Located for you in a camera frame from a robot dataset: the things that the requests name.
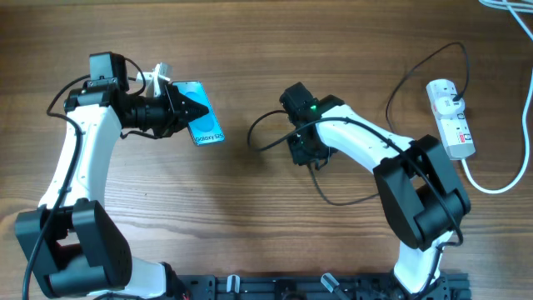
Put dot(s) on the white USB charger plug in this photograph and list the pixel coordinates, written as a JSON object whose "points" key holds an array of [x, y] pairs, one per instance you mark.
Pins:
{"points": [[446, 107]]}

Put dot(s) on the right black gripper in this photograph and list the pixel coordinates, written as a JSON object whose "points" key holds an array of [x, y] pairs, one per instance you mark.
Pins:
{"points": [[301, 157]]}

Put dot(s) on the blue Galaxy smartphone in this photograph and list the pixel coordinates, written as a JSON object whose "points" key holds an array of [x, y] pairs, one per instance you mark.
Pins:
{"points": [[205, 130]]}

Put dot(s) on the black mounting rail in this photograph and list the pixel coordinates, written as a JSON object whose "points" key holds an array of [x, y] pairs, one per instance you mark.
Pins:
{"points": [[360, 287]]}

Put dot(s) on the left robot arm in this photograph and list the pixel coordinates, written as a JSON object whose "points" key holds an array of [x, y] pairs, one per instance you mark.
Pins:
{"points": [[73, 248]]}

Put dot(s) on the white power strip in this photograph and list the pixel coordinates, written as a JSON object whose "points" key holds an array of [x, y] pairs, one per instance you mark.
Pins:
{"points": [[450, 119]]}

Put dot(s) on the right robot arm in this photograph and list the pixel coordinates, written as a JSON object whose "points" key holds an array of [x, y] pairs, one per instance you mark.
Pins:
{"points": [[421, 194]]}

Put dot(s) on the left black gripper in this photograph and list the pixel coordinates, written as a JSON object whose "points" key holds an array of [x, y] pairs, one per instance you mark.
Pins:
{"points": [[176, 118]]}

